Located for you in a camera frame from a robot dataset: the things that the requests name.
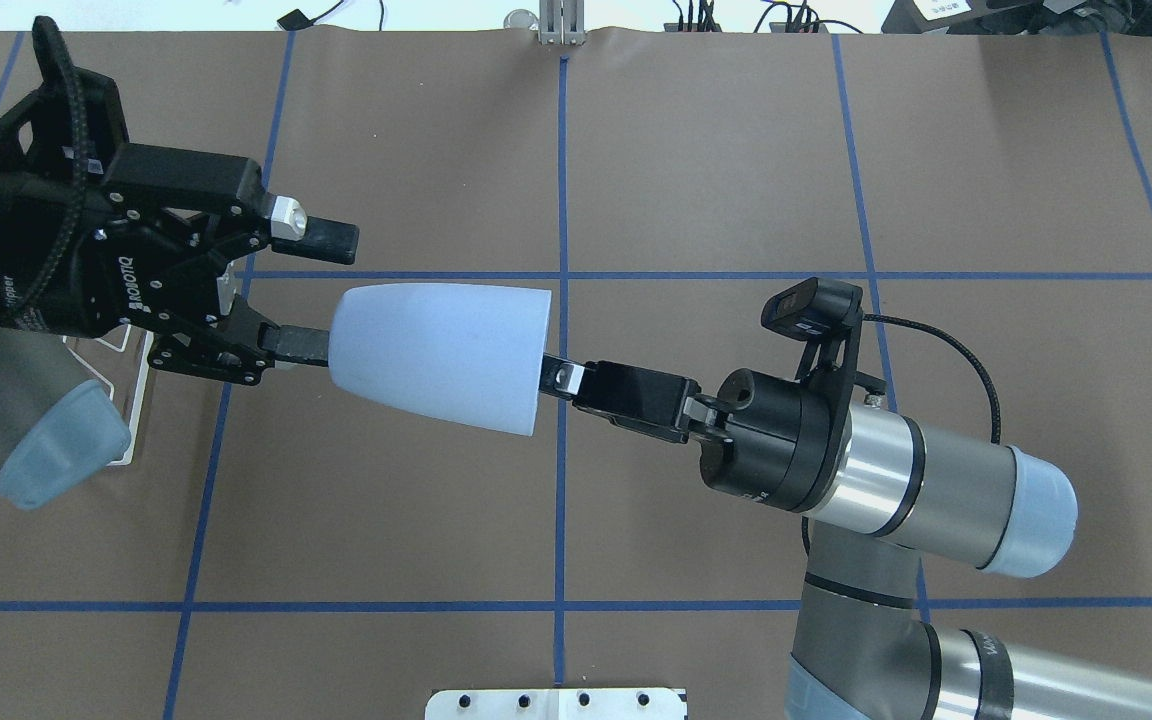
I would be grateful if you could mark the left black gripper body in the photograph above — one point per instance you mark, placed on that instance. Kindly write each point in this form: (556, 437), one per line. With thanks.
(86, 285)

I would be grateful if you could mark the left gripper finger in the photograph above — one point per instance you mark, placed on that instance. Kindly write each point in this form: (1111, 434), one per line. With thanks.
(237, 348)
(295, 233)

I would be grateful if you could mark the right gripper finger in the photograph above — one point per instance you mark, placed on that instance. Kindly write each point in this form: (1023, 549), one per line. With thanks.
(660, 405)

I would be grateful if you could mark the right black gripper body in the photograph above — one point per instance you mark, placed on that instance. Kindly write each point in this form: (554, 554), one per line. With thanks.
(768, 442)

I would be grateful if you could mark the black device with cables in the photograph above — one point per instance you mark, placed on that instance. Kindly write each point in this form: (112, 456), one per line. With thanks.
(1014, 18)

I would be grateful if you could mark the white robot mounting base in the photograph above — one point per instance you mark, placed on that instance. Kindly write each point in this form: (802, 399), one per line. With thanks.
(558, 703)

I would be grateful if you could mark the aluminium camera post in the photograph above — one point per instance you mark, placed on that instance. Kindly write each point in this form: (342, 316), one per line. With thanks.
(561, 23)

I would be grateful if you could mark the light blue plastic cup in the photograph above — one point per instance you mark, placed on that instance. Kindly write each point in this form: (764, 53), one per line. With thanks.
(467, 353)

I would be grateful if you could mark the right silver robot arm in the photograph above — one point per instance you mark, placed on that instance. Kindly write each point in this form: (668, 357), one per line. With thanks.
(882, 494)

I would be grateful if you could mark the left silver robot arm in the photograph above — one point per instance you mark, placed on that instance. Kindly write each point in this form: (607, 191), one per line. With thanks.
(57, 426)

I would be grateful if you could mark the white wire cup holder rack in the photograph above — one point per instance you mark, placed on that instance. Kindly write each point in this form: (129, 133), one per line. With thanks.
(122, 362)

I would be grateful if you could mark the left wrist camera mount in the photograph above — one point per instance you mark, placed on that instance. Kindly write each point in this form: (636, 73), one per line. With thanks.
(75, 113)

